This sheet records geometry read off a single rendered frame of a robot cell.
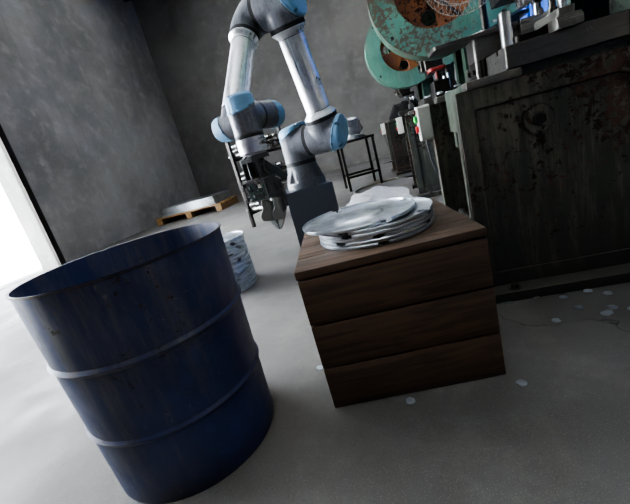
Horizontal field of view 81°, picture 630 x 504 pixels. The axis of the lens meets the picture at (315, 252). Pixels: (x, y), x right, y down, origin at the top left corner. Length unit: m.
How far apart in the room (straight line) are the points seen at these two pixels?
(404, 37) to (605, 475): 2.48
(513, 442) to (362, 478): 0.28
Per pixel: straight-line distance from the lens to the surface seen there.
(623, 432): 0.87
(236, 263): 1.86
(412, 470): 0.79
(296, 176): 1.40
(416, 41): 2.78
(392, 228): 0.80
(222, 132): 1.16
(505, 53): 1.25
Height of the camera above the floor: 0.59
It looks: 16 degrees down
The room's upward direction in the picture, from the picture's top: 15 degrees counter-clockwise
